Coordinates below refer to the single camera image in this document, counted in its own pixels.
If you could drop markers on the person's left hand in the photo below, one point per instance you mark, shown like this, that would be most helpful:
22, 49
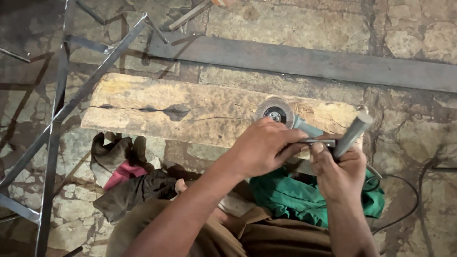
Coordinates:
259, 150

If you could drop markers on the person's right hand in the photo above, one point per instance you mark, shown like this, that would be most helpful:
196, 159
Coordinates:
339, 178

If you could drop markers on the metal spanner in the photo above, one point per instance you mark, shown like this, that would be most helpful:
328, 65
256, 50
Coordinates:
317, 142

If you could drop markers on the grey-green angle grinder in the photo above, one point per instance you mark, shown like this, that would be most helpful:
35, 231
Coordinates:
351, 134

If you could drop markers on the grey flap disc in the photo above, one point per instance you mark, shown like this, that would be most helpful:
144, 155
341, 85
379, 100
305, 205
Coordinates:
266, 109

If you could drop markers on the green cloth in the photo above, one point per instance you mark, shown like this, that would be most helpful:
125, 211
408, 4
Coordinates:
285, 194

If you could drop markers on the worn wooden block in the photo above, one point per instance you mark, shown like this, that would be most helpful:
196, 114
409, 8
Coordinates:
185, 107

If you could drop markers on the person's foot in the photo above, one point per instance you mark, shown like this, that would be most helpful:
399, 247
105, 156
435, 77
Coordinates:
180, 186

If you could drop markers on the person's brown trousers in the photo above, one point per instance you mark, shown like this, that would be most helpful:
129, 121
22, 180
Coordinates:
264, 239

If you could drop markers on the long flat steel bar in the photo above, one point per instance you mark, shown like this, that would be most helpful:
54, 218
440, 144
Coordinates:
303, 62

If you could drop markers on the black cloth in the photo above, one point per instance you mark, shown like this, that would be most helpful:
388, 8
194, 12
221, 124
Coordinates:
139, 191

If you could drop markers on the pink cloth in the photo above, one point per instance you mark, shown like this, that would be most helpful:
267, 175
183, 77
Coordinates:
123, 175

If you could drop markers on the dark brown rag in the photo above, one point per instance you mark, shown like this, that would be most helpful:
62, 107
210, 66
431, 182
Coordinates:
110, 155

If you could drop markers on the short steel rod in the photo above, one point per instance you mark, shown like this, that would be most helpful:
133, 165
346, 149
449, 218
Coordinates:
189, 15

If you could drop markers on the welded steel bar frame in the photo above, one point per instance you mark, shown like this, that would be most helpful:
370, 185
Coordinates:
59, 107

